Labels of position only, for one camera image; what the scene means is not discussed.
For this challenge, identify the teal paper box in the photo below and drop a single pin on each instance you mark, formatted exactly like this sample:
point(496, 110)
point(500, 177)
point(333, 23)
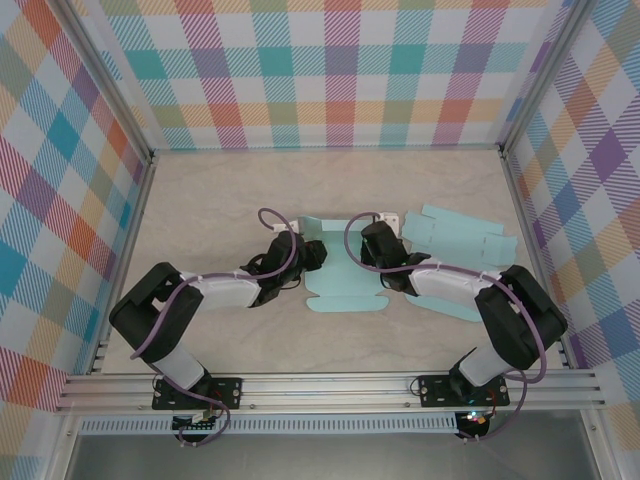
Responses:
point(465, 240)
point(330, 280)

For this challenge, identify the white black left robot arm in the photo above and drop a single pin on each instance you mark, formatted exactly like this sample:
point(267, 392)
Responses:
point(225, 295)

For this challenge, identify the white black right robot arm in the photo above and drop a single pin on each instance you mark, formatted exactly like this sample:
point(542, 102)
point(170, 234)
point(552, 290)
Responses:
point(445, 287)

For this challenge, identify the grey metal panel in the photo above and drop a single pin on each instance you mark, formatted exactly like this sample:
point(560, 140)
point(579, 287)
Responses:
point(325, 457)

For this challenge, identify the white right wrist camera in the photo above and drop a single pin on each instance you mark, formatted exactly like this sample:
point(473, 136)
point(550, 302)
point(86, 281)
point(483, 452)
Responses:
point(389, 222)

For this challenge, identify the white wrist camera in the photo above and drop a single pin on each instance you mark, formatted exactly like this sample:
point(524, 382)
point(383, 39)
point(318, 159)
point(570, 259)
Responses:
point(290, 226)
point(389, 222)

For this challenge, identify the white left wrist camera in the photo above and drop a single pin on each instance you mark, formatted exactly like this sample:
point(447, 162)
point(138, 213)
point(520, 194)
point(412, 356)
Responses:
point(290, 226)

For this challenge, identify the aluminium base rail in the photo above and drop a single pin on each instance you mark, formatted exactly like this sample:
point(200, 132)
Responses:
point(325, 392)

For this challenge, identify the aluminium right side rail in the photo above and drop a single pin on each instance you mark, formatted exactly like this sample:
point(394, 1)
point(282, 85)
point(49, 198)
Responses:
point(515, 190)

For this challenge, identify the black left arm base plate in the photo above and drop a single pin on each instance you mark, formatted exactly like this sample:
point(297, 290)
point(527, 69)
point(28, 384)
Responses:
point(230, 392)

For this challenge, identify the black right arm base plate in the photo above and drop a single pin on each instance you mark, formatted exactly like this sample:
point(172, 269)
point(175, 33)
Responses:
point(430, 392)

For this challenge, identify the aluminium left side rail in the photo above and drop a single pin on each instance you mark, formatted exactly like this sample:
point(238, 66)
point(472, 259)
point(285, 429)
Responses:
point(131, 240)

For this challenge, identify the aluminium right frame post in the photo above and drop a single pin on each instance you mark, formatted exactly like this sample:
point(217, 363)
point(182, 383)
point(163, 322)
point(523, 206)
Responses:
point(544, 65)

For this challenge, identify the aluminium frame post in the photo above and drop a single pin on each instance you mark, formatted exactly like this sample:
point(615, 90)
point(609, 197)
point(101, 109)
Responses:
point(102, 75)
point(544, 65)

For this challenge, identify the aluminium left frame post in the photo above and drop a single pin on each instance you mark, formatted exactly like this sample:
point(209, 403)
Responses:
point(102, 75)

